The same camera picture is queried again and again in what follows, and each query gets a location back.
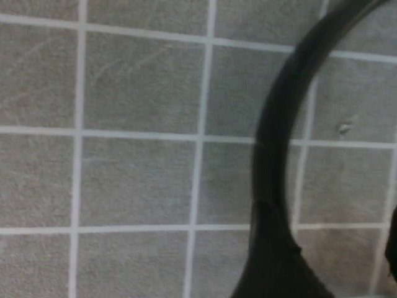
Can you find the grey white-checked tablecloth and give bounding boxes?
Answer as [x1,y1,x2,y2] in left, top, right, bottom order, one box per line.
[0,0,397,298]

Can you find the black over-ear headphones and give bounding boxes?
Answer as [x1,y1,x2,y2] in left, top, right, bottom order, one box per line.
[229,0,397,298]

